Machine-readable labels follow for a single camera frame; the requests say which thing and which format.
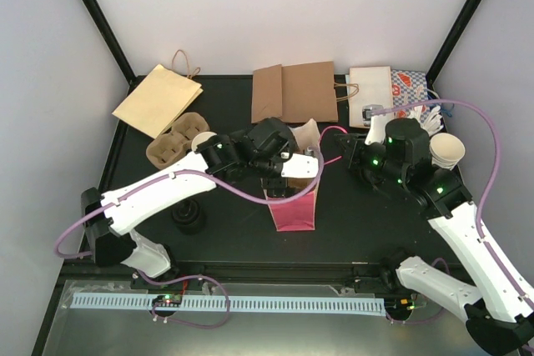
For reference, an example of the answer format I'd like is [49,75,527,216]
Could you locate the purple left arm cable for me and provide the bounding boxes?
[54,152,326,328]

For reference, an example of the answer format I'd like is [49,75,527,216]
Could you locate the stack of paper cups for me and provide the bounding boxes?
[429,133,466,170]

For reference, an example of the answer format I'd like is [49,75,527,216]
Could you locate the brown kraft paper bag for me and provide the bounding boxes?
[251,61,339,123]

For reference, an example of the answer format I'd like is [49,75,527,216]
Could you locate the white paper bag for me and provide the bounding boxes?
[335,66,393,128]

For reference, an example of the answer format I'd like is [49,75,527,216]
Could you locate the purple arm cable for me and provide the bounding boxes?
[54,152,326,328]
[367,99,531,323]

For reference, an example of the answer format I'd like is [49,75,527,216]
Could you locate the white plastic cutlery bunch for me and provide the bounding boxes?
[407,105,444,137]

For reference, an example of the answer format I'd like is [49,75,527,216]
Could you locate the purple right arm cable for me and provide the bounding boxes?
[367,99,531,323]

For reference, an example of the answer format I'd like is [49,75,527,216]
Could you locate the brown pulp cup carrier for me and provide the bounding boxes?
[145,113,209,170]

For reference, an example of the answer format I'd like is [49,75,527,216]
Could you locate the stack of black lids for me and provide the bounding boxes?
[171,199,206,235]

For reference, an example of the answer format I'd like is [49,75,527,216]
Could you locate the tan paper bag with handles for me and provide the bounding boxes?
[112,49,203,138]

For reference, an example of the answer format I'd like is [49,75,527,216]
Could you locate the red blue patterned bag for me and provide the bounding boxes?
[391,69,439,118]

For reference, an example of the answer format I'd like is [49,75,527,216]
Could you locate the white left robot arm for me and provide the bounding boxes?
[84,118,318,288]

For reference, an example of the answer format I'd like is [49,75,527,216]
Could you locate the white paper coffee cup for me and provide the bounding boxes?
[191,131,217,153]

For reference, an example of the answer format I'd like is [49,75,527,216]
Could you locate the white perforated front rail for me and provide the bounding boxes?
[70,293,386,317]

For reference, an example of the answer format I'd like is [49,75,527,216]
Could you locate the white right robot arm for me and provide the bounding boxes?
[338,118,533,355]

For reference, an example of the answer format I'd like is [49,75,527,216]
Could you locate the cake print paper bag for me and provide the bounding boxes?
[265,118,348,232]

